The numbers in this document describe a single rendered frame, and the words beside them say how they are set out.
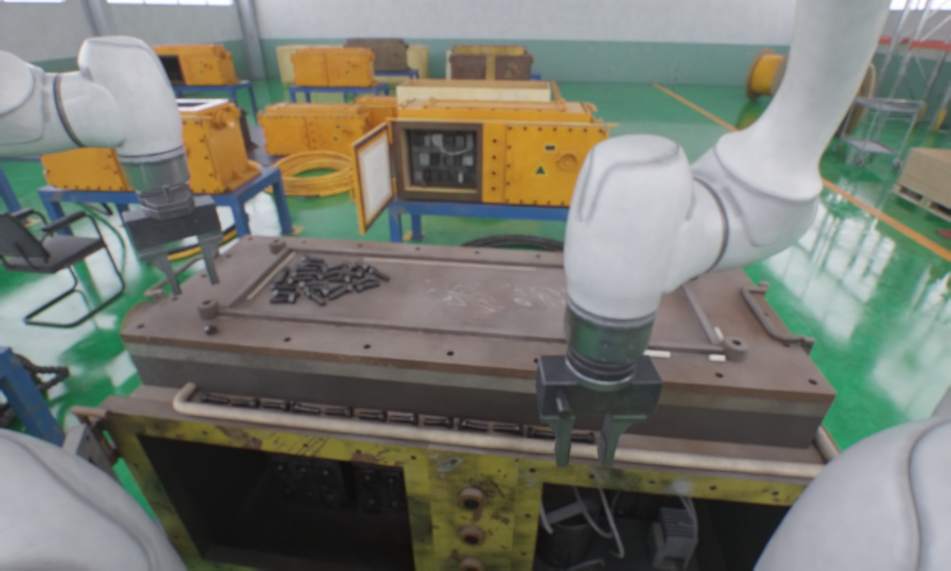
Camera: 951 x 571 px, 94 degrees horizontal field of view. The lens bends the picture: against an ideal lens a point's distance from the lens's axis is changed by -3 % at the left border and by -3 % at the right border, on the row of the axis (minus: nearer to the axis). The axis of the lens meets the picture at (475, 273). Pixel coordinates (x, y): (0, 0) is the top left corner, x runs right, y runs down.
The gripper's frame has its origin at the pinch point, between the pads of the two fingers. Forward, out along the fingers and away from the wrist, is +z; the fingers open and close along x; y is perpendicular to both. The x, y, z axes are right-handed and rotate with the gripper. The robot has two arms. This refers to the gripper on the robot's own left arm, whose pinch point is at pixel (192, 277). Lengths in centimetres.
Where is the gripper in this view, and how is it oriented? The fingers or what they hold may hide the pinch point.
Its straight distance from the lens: 95.0
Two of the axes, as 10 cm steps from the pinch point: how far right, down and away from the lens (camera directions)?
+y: -6.2, -3.9, 6.8
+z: 0.0, 8.7, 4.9
